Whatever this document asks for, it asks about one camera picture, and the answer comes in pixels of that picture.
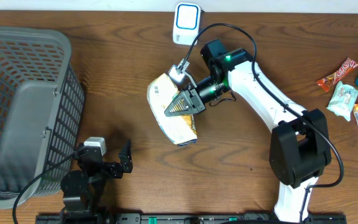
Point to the large yellow snack bag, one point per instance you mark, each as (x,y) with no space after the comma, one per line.
(179,129)

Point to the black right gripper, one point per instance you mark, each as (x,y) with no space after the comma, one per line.
(195,106)

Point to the grey plastic shopping basket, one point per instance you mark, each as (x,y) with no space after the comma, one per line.
(41,103)

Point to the teal wet wipes pack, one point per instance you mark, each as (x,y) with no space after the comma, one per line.
(343,100)

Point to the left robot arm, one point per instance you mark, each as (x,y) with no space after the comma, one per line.
(83,188)

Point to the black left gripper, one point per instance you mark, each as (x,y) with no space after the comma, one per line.
(125,164)

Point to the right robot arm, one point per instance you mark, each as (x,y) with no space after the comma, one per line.
(297,154)

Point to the orange brown candy bar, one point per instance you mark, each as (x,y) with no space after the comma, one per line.
(329,81)

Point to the white barcode scanner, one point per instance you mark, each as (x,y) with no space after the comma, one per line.
(186,23)

